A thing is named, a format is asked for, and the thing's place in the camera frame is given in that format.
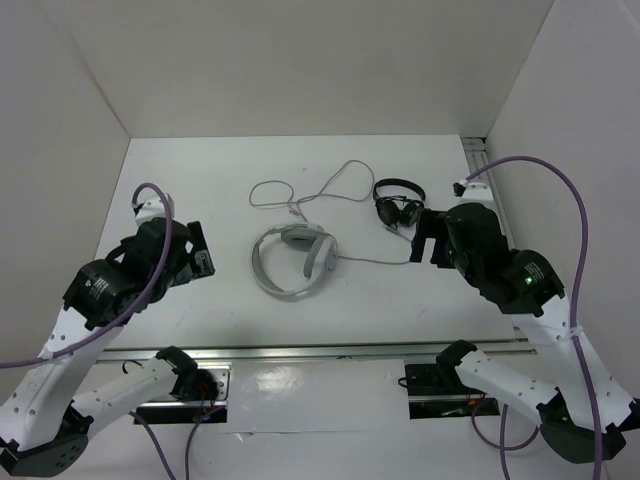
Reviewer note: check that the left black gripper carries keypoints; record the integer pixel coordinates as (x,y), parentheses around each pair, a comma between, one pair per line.
(202,262)

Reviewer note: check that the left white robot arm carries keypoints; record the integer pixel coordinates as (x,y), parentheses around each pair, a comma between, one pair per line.
(46,424)

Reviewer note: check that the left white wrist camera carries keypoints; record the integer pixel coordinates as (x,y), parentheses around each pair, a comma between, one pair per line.
(148,209)

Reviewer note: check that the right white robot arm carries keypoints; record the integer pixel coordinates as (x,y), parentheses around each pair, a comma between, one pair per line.
(583,414)

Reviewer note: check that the black on-ear headphones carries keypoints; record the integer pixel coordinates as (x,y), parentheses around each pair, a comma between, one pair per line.
(398,210)

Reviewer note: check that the aluminium rail right side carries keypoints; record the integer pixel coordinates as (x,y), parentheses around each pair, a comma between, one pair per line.
(484,320)

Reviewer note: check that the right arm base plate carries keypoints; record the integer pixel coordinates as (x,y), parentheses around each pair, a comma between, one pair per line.
(429,397)

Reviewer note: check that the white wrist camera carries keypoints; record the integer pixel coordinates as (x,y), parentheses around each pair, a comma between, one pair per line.
(473,192)
(148,209)

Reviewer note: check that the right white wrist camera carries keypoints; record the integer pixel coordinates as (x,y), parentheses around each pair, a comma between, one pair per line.
(473,192)

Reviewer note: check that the white over-ear headphones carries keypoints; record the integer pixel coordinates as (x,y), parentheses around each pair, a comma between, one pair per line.
(316,254)

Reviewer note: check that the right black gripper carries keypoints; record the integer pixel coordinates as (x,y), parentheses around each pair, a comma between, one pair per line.
(430,223)

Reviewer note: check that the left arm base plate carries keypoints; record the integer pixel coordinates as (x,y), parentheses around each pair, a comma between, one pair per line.
(209,398)

